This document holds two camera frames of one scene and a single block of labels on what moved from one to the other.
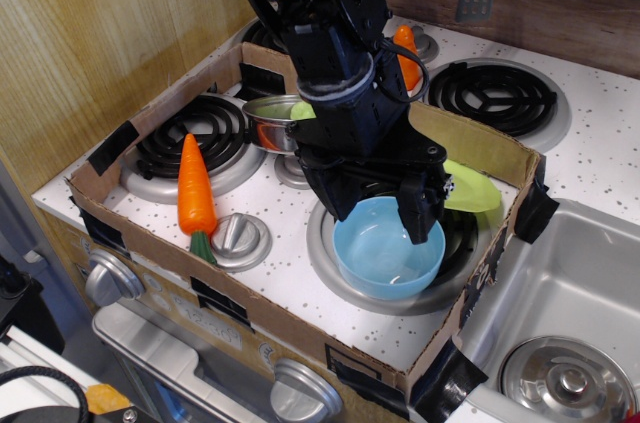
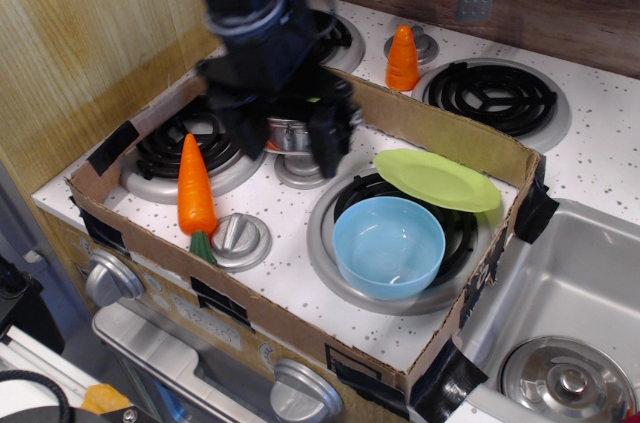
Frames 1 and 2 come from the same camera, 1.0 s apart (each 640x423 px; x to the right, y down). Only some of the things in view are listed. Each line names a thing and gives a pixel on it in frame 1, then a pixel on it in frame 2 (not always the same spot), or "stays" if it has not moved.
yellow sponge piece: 101,398 stays
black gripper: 362,122 to 285,67
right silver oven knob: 298,395 stays
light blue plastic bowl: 375,251 stays
